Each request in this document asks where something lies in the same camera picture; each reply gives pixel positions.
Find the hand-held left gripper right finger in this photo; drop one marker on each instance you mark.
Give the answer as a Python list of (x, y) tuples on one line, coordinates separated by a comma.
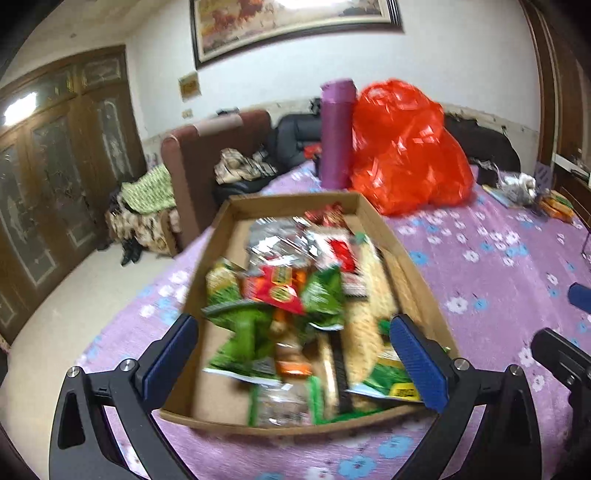
[(418, 360)]

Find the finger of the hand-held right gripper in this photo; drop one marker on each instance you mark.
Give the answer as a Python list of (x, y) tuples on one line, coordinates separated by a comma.
[(581, 299), (568, 360)]

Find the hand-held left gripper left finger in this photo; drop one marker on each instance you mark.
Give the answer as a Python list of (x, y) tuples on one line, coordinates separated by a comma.
[(173, 350)]

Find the green yellow snack packet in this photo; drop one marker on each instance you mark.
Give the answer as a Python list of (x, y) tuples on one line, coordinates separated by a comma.
[(383, 378)]

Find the cardboard box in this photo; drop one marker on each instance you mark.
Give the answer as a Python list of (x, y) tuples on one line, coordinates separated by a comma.
[(415, 286)]

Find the long cracker pack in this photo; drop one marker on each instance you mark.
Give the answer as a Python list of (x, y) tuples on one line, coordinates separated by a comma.
[(369, 295)]

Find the green pea snack packet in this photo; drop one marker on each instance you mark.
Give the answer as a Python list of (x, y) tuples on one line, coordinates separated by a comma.
[(323, 295)]

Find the clear foil snack packet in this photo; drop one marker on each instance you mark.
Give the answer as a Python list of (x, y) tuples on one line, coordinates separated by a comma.
[(281, 406)]

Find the silver foil snack packet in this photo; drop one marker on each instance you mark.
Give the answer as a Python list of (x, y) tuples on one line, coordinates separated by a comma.
[(277, 240)]

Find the light green snack packet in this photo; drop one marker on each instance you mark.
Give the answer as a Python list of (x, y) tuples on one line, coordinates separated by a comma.
[(221, 284)]

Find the purple floral blanket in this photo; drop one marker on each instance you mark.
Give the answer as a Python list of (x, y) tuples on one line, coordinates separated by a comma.
[(498, 277)]

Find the yellow biscuit packet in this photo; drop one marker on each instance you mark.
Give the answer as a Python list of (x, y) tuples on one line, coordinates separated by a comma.
[(556, 207)]

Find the black shoes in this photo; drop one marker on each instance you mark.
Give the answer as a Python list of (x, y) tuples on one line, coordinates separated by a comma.
[(131, 253)]

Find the camouflage patterned cloth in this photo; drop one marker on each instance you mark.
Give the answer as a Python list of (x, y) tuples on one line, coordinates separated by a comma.
[(143, 228)]

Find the grey plastic bag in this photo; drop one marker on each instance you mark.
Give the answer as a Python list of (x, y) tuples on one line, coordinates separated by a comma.
[(519, 187)]

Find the red snack bar packet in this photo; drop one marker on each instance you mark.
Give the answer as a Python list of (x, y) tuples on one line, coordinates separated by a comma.
[(341, 254)]

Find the book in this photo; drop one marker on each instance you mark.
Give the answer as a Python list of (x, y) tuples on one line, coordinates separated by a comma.
[(498, 197)]

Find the green patterned cloth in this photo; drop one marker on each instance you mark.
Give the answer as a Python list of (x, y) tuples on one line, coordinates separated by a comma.
[(150, 189)]

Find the dark red snack packet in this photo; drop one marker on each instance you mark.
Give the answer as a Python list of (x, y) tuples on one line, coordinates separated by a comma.
[(325, 216)]

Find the brown armchair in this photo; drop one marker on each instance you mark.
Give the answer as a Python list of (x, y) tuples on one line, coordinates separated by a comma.
[(194, 175)]

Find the black cushion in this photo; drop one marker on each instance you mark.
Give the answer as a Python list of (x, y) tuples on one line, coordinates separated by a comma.
[(244, 185)]

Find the black sofa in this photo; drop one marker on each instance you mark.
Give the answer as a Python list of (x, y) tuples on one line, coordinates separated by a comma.
[(485, 143)]

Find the plaid cloth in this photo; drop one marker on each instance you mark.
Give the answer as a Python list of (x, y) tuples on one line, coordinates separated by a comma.
[(240, 164)]

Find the wooden glass-door cabinet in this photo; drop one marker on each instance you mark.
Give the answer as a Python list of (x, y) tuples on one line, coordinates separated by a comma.
[(55, 184)]

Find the red plastic bag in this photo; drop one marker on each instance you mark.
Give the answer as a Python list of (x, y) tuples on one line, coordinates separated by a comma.
[(406, 147)]

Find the brown wooden door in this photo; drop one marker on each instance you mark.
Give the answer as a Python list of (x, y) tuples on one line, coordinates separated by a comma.
[(554, 69)]

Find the purple bottle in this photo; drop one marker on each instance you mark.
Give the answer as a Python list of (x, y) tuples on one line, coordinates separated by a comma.
[(337, 134)]

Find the framed horse painting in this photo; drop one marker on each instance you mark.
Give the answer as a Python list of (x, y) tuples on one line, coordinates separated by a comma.
[(286, 27)]

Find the small yellow wall sign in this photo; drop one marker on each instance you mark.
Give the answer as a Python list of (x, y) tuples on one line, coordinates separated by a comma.
[(189, 86)]

